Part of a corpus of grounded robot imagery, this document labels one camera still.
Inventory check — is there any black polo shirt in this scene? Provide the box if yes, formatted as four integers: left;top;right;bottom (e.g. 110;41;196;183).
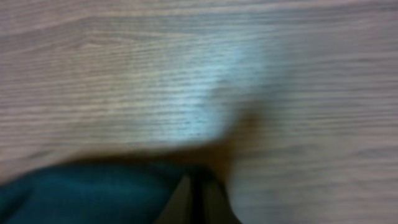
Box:
1;164;186;224

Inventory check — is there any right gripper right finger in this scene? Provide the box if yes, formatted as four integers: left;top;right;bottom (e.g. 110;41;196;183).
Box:
200;170;241;224

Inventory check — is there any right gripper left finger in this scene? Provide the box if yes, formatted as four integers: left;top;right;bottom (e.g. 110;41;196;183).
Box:
155;175;192;224

